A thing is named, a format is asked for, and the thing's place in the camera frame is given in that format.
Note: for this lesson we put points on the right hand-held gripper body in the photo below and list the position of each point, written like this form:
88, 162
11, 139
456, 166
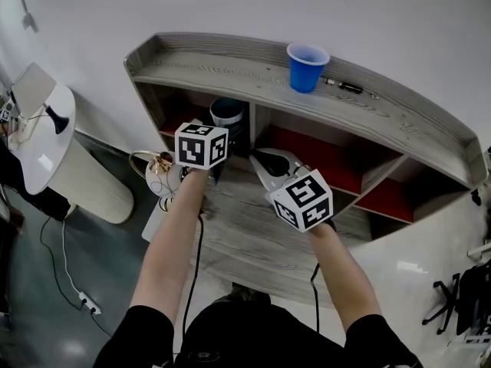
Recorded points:
303, 201

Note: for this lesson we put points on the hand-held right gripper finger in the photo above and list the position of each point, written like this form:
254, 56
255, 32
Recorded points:
284, 159
261, 173

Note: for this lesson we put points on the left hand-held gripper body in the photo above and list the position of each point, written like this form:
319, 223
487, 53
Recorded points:
199, 146

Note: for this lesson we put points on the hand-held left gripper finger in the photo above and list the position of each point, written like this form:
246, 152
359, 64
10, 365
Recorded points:
239, 134

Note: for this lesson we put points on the teal striped cup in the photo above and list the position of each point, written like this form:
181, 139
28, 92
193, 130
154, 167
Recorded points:
226, 120

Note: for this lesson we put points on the grey wooden shelf unit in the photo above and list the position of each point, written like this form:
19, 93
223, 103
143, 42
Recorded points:
230, 75

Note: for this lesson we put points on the person's right forearm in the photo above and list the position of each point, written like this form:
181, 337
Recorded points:
345, 278

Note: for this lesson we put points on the person's left forearm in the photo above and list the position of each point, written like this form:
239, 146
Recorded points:
169, 244

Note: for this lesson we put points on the blue plastic cup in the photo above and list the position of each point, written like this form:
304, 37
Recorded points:
305, 75

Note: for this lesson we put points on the small silver connector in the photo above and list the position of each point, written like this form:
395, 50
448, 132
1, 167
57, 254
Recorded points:
330, 81

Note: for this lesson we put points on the black pen on hutch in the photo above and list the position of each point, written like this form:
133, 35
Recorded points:
351, 88

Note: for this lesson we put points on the person's black shirt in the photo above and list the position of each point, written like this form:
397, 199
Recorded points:
261, 339

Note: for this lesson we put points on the white round table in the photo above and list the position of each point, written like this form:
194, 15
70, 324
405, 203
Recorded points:
50, 155

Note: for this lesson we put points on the white shade table lamp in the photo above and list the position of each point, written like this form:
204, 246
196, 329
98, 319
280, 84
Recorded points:
32, 86

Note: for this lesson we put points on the white power strip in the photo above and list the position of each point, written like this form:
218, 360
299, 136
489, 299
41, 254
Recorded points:
89, 303

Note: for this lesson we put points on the black office chair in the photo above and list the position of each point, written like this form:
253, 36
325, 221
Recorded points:
468, 301

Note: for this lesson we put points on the grey wall conduit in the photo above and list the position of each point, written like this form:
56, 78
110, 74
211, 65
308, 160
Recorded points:
28, 21

